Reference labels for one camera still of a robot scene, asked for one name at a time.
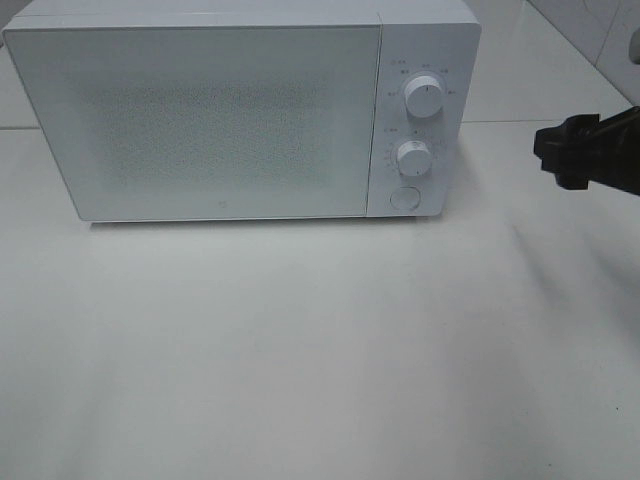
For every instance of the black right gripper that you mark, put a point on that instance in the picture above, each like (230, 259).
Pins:
(608, 151)

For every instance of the white timer knob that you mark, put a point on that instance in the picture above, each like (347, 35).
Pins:
(414, 158)

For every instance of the round door release button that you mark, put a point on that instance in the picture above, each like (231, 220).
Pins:
(405, 198)

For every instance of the white microwave door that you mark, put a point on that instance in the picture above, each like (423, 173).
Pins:
(189, 124)

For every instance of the upper white control knob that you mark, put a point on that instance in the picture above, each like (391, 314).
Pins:
(424, 95)

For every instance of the white microwave oven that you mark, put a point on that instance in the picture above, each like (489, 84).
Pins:
(441, 37)

